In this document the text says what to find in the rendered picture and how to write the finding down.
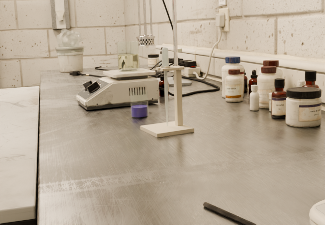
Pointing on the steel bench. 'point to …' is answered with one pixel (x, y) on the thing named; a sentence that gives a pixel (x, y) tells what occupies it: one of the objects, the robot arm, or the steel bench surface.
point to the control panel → (94, 91)
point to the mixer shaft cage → (148, 41)
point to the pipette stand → (163, 129)
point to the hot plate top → (128, 73)
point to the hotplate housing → (120, 92)
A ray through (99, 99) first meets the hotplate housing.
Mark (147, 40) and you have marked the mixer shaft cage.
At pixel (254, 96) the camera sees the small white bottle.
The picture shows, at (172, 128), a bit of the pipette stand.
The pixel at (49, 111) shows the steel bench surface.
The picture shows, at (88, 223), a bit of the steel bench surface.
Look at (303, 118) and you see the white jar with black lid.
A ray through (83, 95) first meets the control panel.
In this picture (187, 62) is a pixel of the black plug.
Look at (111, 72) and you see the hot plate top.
